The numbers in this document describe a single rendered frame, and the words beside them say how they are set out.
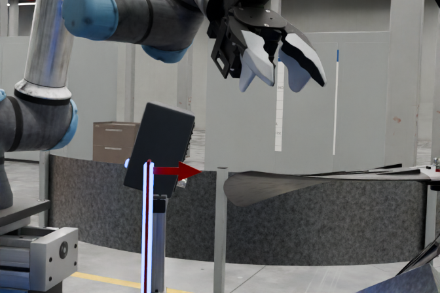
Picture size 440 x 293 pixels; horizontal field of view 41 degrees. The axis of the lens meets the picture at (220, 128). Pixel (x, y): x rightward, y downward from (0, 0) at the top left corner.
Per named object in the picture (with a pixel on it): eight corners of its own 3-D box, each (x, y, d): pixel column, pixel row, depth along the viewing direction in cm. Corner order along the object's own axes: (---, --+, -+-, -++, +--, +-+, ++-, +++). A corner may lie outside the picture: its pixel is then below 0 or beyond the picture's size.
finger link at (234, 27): (266, 65, 70) (256, 28, 76) (272, 52, 68) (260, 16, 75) (229, 57, 68) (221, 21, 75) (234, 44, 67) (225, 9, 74)
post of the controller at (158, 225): (164, 292, 122) (165, 198, 121) (149, 292, 122) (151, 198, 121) (164, 287, 125) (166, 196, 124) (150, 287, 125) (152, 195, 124)
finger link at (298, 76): (325, 111, 73) (277, 69, 78) (344, 72, 70) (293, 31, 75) (308, 116, 71) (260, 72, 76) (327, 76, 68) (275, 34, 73)
